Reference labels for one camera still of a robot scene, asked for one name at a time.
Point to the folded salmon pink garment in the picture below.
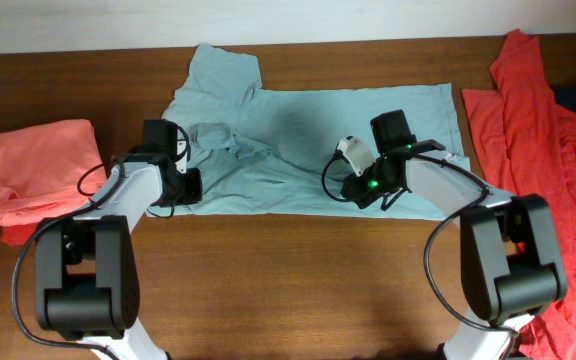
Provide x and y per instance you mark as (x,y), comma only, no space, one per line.
(44,168)

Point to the light blue t-shirt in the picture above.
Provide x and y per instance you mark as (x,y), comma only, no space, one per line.
(262,151)

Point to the red garment pile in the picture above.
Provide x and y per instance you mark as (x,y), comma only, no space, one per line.
(526,143)

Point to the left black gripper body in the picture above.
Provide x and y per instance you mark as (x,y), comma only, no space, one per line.
(187,192)

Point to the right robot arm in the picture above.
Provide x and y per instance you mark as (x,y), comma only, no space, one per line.
(511,264)

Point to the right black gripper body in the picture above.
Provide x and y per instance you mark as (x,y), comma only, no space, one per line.
(370,185)

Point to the folded red garment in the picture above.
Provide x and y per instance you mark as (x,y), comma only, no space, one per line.
(17,235)

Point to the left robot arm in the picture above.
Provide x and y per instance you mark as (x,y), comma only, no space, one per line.
(86,281)

